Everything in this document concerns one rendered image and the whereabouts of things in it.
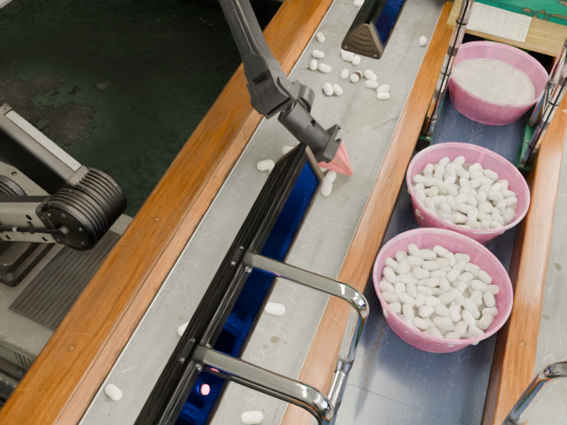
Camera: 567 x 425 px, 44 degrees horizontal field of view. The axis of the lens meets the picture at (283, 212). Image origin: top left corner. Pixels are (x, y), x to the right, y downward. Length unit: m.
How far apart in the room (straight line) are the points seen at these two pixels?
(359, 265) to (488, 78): 0.77
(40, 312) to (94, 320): 0.40
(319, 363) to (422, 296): 0.26
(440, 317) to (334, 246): 0.25
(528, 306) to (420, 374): 0.24
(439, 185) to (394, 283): 0.29
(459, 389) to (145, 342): 0.58
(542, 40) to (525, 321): 0.94
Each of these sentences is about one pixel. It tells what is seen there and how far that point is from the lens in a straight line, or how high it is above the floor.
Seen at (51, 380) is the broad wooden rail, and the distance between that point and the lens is 1.23.
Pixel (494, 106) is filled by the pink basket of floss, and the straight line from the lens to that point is 1.83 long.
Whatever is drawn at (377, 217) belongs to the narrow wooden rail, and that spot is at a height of 0.76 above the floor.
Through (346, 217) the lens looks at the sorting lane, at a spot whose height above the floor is 0.74.
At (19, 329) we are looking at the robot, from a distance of 1.65.
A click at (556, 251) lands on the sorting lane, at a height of 0.74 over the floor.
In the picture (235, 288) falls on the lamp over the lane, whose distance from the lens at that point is 0.88.
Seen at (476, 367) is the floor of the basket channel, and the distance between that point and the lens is 1.40.
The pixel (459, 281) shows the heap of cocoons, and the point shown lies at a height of 0.74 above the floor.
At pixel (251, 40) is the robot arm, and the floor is 0.98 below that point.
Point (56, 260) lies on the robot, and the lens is 1.74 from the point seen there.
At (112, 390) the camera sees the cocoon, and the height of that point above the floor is 0.76.
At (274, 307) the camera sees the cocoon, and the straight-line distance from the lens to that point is 1.29.
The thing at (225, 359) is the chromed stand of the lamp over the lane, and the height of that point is 1.12.
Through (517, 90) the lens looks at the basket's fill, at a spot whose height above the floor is 0.73.
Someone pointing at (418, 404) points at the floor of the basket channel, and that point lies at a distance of 1.33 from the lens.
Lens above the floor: 1.82
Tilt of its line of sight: 48 degrees down
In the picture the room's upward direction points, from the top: 7 degrees clockwise
